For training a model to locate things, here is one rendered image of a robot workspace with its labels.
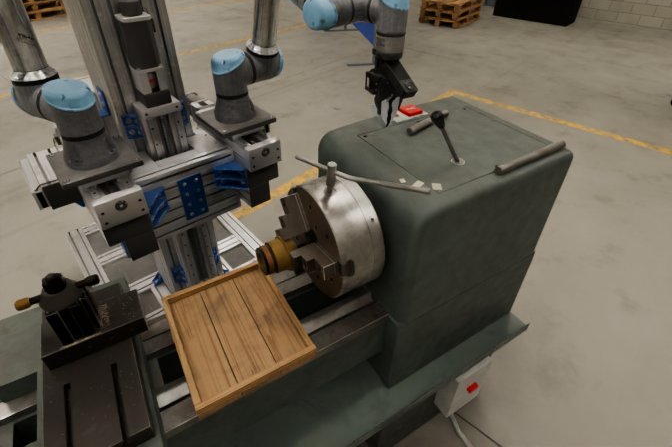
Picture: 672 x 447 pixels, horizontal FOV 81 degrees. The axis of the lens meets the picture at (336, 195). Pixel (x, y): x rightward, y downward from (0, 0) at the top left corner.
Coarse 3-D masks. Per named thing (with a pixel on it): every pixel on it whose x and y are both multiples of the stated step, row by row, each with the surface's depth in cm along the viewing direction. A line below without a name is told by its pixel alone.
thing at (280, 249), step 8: (272, 240) 99; (280, 240) 99; (288, 240) 100; (256, 248) 98; (264, 248) 97; (272, 248) 97; (280, 248) 97; (288, 248) 99; (296, 248) 99; (256, 256) 101; (264, 256) 96; (272, 256) 96; (280, 256) 96; (288, 256) 97; (264, 264) 96; (272, 264) 96; (280, 264) 97; (288, 264) 98; (264, 272) 99; (272, 272) 97
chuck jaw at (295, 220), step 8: (296, 192) 104; (280, 200) 104; (288, 200) 101; (296, 200) 102; (288, 208) 101; (296, 208) 102; (280, 216) 102; (288, 216) 101; (296, 216) 102; (304, 216) 103; (288, 224) 101; (296, 224) 102; (304, 224) 102; (280, 232) 100; (288, 232) 100; (296, 232) 101; (304, 232) 102
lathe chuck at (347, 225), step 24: (288, 192) 109; (312, 192) 96; (336, 192) 97; (312, 216) 99; (336, 216) 92; (360, 216) 94; (336, 240) 91; (360, 240) 93; (360, 264) 95; (336, 288) 99
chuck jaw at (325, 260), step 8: (304, 248) 99; (312, 248) 99; (320, 248) 98; (296, 256) 96; (304, 256) 96; (312, 256) 96; (320, 256) 96; (328, 256) 95; (296, 264) 97; (304, 264) 97; (312, 264) 95; (320, 264) 93; (328, 264) 92; (336, 264) 93; (320, 272) 94; (328, 272) 93; (336, 272) 94; (344, 272) 94
